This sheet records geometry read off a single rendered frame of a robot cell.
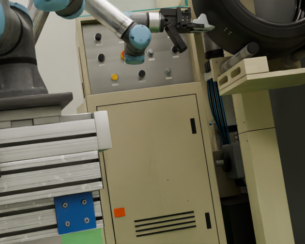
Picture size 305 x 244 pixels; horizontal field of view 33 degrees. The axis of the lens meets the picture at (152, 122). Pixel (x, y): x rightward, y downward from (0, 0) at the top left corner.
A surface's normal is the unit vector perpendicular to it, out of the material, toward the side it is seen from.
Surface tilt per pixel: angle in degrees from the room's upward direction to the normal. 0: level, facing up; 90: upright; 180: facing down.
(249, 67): 90
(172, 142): 90
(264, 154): 90
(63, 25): 90
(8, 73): 72
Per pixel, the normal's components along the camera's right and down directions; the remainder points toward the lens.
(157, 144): 0.14, -0.11
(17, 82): 0.30, -0.43
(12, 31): 0.95, 0.28
